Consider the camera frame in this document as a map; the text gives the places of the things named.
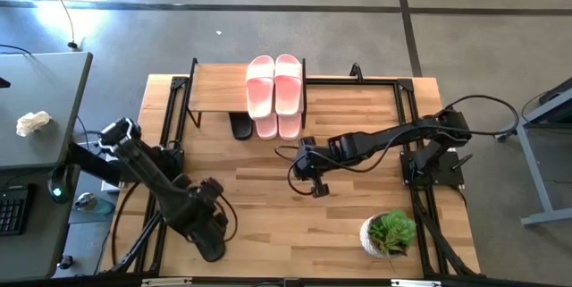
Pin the black rubber slide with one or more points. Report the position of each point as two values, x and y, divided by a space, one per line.
214 253
241 128

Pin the grey metal side table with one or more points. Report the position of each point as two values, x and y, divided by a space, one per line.
549 216

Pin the grey computer mouse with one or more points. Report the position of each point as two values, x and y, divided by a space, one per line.
85 201

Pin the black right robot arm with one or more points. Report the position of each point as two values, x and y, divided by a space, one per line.
380 139

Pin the green plant in patterned pot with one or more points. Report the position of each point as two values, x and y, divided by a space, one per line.
389 233

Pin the black puck with indicator light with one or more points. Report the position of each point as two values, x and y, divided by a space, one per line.
62 184

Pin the grey desk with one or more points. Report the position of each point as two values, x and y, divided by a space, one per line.
40 81

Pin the black keyboard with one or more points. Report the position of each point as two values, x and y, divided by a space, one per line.
12 211

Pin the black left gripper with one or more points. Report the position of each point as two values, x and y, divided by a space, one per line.
205 211

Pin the small black knob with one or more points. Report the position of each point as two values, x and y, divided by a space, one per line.
66 262

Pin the wooden shelf with black legs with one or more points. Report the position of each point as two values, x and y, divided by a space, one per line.
214 88

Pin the black table clamp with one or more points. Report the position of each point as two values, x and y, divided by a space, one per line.
357 67

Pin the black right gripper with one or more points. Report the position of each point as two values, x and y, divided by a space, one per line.
310 159

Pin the crumpled white paper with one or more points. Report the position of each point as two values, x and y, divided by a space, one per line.
33 122

